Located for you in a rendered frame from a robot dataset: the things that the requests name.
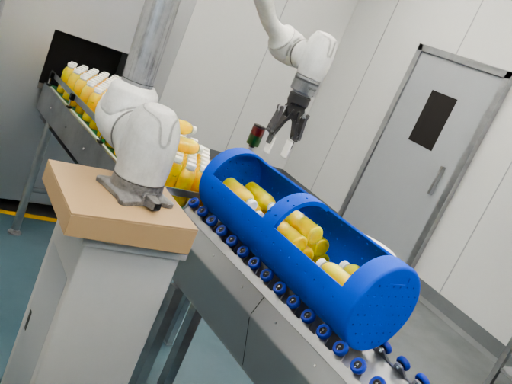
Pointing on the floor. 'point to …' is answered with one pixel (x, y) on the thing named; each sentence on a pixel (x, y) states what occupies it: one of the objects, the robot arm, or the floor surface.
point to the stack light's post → (177, 321)
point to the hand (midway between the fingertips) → (277, 148)
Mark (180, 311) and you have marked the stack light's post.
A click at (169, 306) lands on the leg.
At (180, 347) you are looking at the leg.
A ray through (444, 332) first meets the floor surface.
